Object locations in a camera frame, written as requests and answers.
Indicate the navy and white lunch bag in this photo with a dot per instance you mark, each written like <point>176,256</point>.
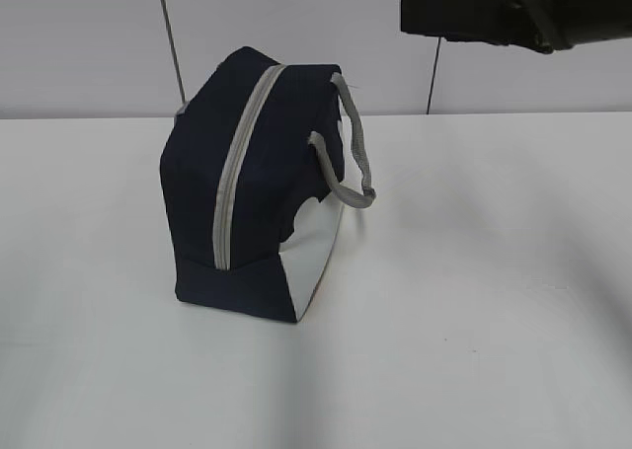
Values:
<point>255,175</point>

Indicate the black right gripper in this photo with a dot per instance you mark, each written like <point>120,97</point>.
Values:
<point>538,25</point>

